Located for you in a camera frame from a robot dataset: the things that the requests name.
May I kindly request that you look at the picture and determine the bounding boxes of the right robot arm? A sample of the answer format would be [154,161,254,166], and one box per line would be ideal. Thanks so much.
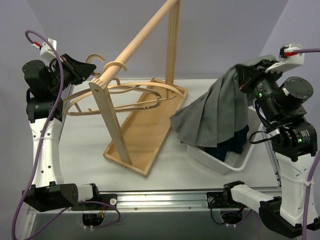
[222,60,320,239]

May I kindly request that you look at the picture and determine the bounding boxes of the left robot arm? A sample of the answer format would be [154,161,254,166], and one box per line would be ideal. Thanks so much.
[22,54,101,212]

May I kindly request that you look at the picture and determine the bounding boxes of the purple cable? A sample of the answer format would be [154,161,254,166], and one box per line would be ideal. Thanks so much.
[293,47,320,240]
[10,30,121,240]

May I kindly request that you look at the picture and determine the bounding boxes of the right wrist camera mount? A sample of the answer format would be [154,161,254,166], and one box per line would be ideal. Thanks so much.
[265,43,305,74]

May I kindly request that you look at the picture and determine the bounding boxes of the grey pleated skirt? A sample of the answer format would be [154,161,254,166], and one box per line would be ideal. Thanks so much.
[169,54,276,149]

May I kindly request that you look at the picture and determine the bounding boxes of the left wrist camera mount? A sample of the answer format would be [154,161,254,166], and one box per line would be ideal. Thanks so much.
[32,38,57,62]

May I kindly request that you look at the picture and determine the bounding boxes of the white plastic basket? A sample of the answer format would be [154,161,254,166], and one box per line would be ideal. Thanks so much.
[187,106,263,176]

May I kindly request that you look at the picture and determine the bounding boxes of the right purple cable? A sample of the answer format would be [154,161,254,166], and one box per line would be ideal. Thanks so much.
[293,47,320,240]

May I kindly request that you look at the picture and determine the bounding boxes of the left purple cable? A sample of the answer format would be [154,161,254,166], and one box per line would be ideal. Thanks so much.
[10,30,121,240]

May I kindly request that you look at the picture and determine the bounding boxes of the wooden clothes rack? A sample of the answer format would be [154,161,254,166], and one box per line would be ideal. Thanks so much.
[89,0,188,177]

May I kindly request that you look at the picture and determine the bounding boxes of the dark blue denim skirt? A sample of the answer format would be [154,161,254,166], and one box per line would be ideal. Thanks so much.
[204,125,250,162]

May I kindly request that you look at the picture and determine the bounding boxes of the beige plastic hanger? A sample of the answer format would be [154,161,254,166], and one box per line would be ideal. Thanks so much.
[88,59,163,111]
[62,53,185,117]

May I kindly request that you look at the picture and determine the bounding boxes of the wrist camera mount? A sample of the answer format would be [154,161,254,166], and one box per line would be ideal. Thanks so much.
[265,43,305,74]
[32,38,57,62]

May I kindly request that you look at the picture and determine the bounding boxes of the beige plastic hanger front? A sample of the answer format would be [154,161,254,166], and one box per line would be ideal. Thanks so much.
[88,59,163,111]

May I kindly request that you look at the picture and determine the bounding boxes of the aluminium mounting rail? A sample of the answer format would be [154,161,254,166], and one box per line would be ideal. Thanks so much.
[24,188,282,213]

